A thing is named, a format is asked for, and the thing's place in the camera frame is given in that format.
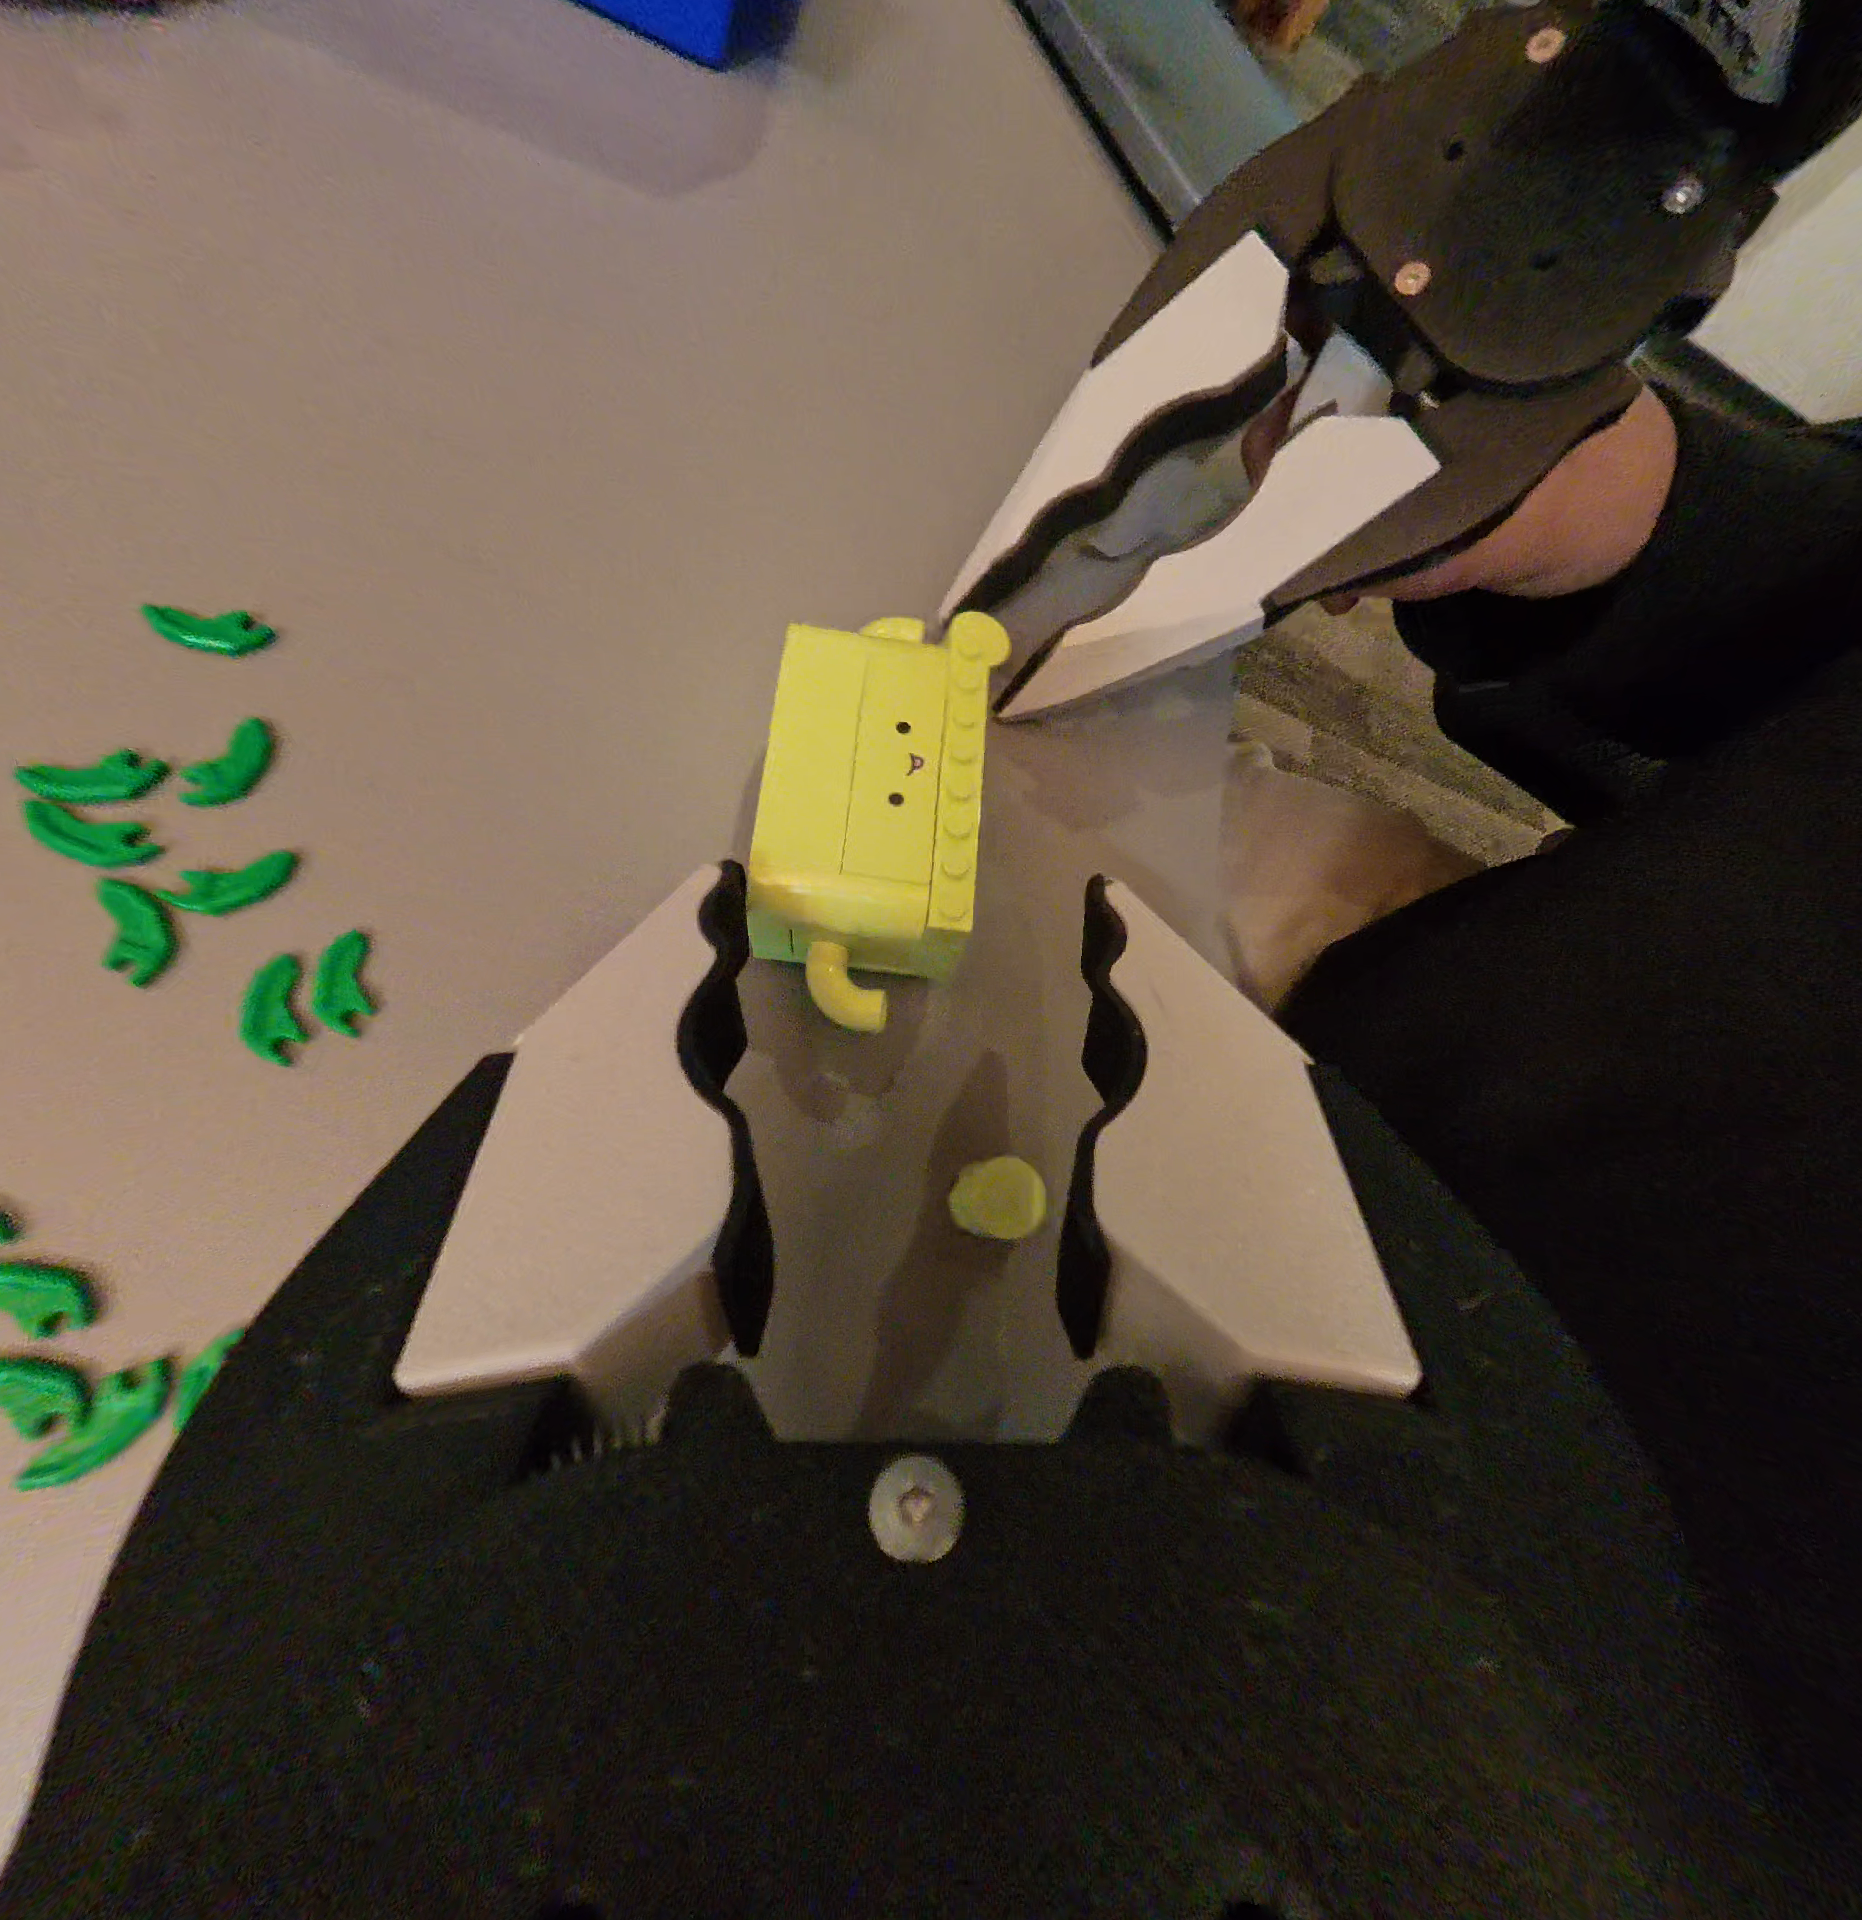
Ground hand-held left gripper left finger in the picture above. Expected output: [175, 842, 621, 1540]
[394, 861, 778, 1420]

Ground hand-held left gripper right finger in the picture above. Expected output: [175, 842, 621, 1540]
[1054, 875, 1423, 1424]

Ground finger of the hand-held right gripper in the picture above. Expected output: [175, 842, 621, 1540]
[995, 411, 1443, 726]
[942, 230, 1293, 708]

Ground lime green toy brick pot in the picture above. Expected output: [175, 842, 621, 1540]
[745, 616, 992, 1037]

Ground person's right forearm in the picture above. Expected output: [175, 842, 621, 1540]
[1388, 377, 1862, 827]

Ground person's right hand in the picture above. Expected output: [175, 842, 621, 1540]
[1317, 389, 1685, 608]

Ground grey metal plate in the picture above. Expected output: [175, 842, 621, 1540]
[1022, 0, 1321, 228]

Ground person's beige trouser leg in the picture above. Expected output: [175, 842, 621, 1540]
[1222, 734, 1472, 1011]

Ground blue plastic bin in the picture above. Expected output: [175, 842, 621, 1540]
[571, 0, 799, 74]

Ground scattered green leaf pieces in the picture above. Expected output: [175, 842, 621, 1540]
[0, 599, 380, 1494]

